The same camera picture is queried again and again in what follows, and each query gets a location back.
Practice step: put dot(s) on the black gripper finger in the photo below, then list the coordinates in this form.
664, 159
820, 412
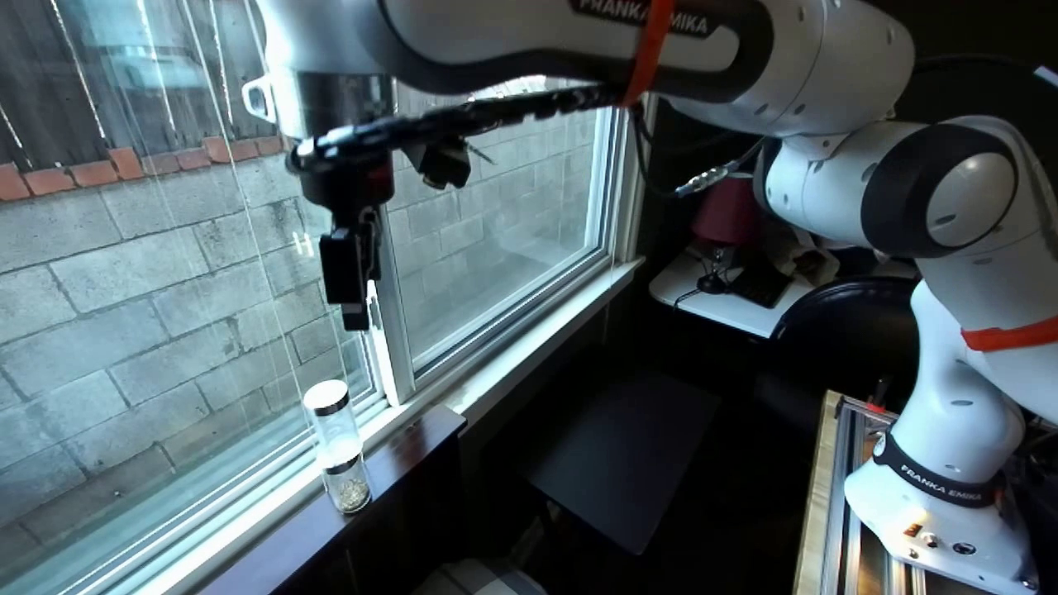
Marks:
361, 300
335, 265

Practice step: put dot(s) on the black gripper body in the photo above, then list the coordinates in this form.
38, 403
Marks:
347, 183

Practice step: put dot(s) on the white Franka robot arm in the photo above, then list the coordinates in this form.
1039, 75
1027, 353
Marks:
970, 200

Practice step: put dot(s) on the white window sill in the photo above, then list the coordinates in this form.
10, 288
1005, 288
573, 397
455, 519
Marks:
529, 344

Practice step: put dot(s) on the dark square side table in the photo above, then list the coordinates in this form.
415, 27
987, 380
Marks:
623, 450

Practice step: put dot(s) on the blue white plaid blanket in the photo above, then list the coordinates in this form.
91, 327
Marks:
481, 580

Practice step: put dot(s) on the white desk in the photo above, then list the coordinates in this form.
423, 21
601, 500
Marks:
730, 304

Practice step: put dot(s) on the red lamp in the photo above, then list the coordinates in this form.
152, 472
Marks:
730, 217

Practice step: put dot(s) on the black clutter on desk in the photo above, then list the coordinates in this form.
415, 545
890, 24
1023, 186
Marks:
754, 282

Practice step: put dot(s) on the black round chair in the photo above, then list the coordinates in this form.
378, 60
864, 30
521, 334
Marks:
854, 331

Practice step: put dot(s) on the wooden robot mounting table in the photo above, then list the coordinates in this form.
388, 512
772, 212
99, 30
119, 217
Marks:
817, 506

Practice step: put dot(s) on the white window frame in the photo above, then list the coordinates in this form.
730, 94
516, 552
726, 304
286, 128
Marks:
388, 353

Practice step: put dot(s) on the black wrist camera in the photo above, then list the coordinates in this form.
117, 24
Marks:
443, 159

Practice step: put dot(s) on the grey cinder block wall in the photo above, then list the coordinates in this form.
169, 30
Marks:
134, 300

